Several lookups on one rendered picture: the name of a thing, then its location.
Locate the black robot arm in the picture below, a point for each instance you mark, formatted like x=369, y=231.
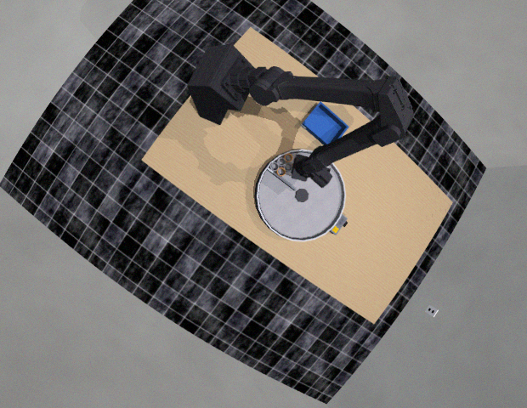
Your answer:
x=385, y=96

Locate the grey round turntable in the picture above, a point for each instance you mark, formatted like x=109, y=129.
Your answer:
x=308, y=211

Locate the blue crate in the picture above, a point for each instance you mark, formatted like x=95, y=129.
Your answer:
x=325, y=125

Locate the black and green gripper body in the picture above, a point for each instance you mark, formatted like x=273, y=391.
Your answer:
x=295, y=169

